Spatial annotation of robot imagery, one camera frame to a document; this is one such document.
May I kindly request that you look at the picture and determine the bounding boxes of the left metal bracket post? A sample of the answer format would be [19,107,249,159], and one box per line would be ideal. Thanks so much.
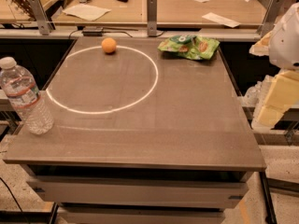
[28,0,53,35]

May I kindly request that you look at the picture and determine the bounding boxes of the white paper sheet left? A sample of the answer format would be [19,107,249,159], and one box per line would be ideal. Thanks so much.
[63,4,110,21]

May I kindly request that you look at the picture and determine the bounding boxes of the clear sanitizer bottle left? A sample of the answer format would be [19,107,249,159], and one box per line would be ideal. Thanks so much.
[243,81,262,106]

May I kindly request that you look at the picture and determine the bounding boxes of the clear plastic water bottle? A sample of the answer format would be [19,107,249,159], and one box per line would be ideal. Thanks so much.
[0,57,54,135]

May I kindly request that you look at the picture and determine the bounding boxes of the middle metal bracket post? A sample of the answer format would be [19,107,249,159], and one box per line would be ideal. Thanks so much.
[147,0,157,37]

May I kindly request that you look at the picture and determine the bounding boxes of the black floor cable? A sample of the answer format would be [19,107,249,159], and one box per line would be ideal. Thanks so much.
[0,175,26,224]

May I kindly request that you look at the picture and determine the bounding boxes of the white paper sheet right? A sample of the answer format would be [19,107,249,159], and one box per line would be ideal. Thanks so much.
[203,12,240,28]

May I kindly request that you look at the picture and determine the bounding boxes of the right metal bracket post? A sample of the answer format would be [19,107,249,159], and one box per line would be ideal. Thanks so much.
[257,0,284,36]

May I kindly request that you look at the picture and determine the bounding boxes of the black power adapter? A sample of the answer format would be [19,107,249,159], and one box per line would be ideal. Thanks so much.
[82,27,103,36]

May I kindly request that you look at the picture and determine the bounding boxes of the white drawer front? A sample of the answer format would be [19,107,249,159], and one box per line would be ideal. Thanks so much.
[27,176,248,208]

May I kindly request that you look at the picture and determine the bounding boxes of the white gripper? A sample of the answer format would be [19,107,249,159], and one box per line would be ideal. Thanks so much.
[249,3,299,128]

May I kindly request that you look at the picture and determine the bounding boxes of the green rice chip bag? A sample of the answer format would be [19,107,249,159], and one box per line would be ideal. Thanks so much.
[158,35,220,60]

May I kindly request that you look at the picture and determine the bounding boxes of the metal bracket post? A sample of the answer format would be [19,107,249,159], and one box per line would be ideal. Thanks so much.
[147,0,157,37]
[28,0,53,35]
[257,0,284,36]

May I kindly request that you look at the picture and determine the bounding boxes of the orange ball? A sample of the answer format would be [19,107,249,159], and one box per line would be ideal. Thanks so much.
[101,37,117,54]

